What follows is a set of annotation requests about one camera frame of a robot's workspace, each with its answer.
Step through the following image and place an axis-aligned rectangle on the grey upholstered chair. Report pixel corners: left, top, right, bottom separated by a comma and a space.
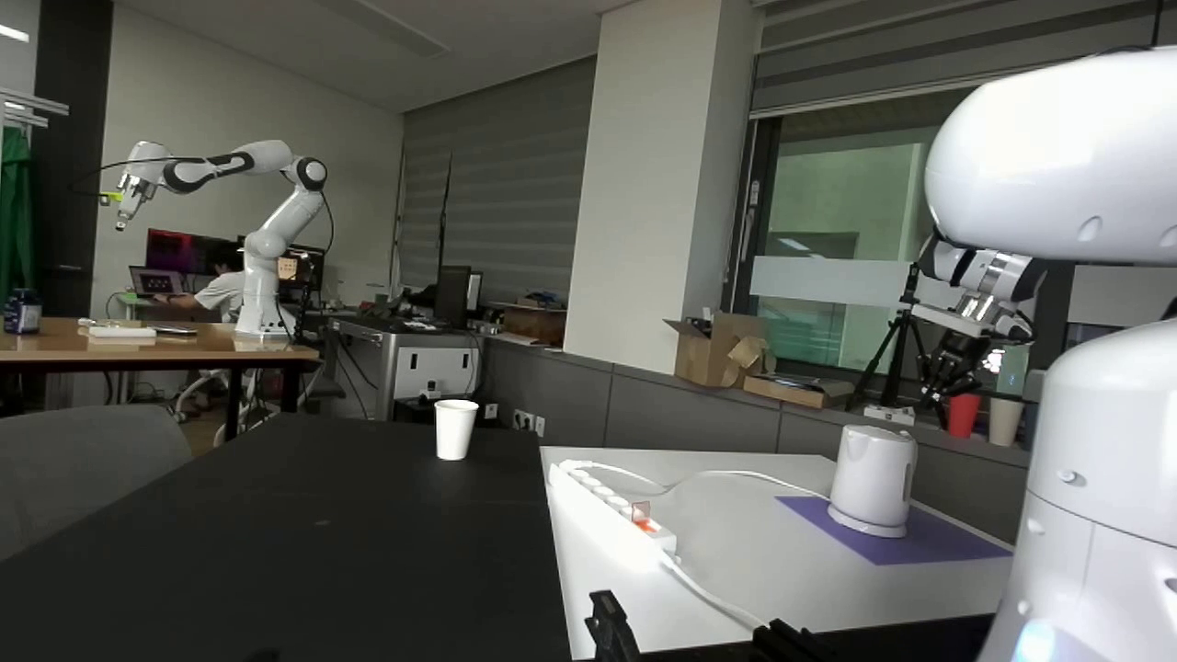
0, 403, 199, 564

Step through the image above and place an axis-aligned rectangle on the flat cardboard piece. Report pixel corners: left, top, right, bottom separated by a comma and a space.
741, 376, 827, 411

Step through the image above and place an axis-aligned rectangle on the grey window blind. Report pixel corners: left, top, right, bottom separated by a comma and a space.
392, 57, 601, 309

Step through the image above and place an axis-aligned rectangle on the black computer case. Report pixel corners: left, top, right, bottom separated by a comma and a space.
432, 262, 490, 331

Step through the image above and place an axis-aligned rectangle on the white cylindrical cup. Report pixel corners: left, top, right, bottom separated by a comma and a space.
827, 425, 925, 542

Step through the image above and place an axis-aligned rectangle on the open cardboard box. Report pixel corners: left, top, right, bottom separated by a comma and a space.
661, 314, 773, 395

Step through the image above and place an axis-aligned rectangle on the white paper cup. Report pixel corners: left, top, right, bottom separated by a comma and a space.
432, 395, 484, 466

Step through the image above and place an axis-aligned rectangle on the green hanging cloth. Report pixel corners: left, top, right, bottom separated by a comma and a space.
0, 119, 37, 301

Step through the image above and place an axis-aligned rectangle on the purple rectangular mat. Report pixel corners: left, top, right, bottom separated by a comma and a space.
777, 493, 1014, 572

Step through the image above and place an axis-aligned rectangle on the grey metal cabinet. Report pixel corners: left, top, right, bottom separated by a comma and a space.
327, 318, 486, 425

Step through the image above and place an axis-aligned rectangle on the white flat keyboard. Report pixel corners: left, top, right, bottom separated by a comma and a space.
81, 318, 164, 343

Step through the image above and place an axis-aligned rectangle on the wooden desk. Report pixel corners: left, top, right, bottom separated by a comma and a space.
0, 314, 325, 441

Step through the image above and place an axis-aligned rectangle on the beige paper cup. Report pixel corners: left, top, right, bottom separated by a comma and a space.
987, 395, 1028, 454

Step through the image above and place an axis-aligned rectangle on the black table clamp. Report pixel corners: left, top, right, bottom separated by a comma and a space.
748, 613, 818, 662
583, 588, 645, 662

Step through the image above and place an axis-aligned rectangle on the brown box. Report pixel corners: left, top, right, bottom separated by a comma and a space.
495, 301, 571, 351

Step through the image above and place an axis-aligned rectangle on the white power cable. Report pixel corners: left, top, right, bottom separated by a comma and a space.
584, 458, 850, 637

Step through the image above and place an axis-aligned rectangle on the black computer monitor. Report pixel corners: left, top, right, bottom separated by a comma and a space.
144, 225, 248, 301

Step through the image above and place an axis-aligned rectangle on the red cup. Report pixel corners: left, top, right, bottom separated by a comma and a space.
942, 389, 987, 444

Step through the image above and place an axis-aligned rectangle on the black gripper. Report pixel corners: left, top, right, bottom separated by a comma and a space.
921, 331, 1001, 410

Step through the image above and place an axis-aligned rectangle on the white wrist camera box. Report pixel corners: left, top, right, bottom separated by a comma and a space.
910, 237, 1049, 343

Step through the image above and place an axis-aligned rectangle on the black camera tripod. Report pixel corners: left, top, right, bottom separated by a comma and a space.
844, 307, 951, 431

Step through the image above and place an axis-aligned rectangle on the white wall outlet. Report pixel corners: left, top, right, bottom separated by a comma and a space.
508, 404, 553, 441

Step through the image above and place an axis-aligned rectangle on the grey partition panel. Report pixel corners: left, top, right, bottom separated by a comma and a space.
475, 331, 1039, 546

